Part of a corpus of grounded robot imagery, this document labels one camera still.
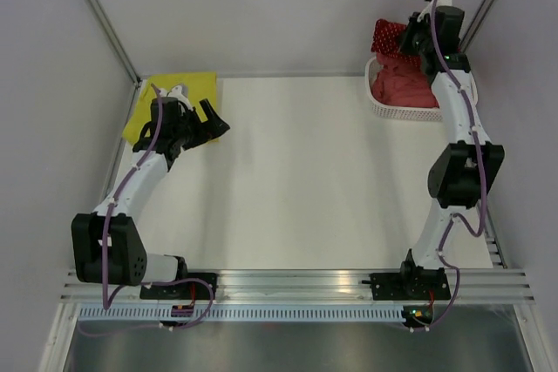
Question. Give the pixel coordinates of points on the red polka dot garment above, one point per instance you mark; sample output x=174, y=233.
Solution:
x=385, y=43

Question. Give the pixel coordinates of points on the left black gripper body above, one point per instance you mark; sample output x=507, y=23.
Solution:
x=190, y=130

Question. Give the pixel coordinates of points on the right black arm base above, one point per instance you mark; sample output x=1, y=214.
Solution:
x=411, y=287

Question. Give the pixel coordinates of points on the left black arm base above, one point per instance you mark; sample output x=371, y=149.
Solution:
x=197, y=287

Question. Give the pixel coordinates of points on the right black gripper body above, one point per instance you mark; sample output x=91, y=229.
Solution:
x=415, y=39

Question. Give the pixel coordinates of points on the white slotted cable duct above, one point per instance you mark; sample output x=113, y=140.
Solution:
x=244, y=312

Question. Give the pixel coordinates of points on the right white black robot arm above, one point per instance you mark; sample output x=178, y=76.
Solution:
x=464, y=172

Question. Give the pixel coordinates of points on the aluminium mounting rail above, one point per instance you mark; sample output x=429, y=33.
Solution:
x=355, y=286

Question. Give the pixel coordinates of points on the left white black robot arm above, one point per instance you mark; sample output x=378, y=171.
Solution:
x=106, y=243

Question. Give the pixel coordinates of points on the left aluminium frame post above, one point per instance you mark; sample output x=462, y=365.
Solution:
x=112, y=38

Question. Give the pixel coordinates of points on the pink red garment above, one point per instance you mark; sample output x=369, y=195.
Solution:
x=400, y=83

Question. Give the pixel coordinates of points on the white plastic laundry basket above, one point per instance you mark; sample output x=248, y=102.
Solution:
x=385, y=111

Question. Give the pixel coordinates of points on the yellow-green trousers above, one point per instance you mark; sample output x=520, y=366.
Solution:
x=190, y=88

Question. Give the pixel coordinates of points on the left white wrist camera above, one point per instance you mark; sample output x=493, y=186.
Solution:
x=179, y=91

